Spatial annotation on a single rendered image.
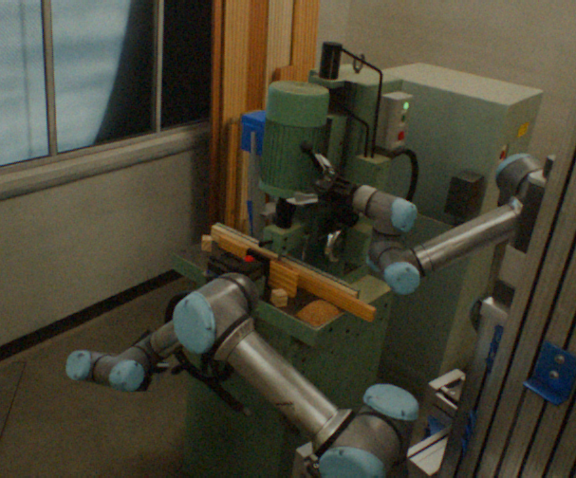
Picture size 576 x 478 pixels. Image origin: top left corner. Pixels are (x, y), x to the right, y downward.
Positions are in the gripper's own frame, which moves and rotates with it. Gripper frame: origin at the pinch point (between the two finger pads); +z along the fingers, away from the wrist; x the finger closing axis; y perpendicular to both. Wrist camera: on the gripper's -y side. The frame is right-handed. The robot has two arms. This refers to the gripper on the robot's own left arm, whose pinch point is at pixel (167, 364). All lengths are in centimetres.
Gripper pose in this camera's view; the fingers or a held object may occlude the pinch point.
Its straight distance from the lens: 199.5
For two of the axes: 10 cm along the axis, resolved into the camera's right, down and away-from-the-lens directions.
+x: 7.7, 3.5, -5.3
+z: 4.9, 2.1, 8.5
